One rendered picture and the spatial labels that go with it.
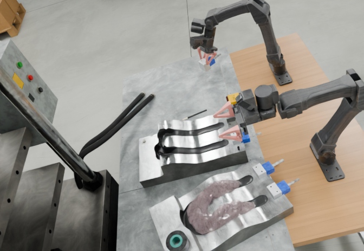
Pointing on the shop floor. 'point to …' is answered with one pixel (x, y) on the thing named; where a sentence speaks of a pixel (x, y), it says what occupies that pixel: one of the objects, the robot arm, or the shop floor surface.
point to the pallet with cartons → (10, 13)
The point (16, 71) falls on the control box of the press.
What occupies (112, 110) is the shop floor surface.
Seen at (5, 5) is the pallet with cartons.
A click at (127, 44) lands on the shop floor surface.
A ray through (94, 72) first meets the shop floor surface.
